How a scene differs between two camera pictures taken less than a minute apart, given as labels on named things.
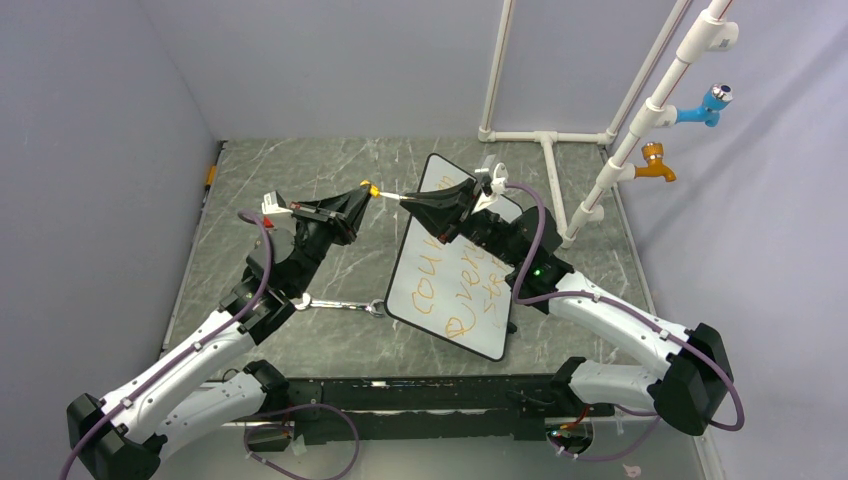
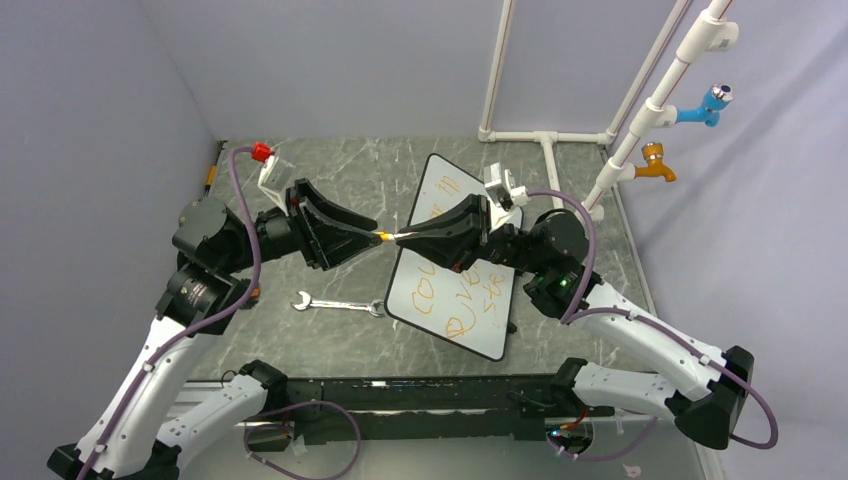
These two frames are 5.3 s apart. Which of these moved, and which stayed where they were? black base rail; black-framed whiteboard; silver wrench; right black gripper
Moved: right black gripper
Stayed: black base rail; silver wrench; black-framed whiteboard
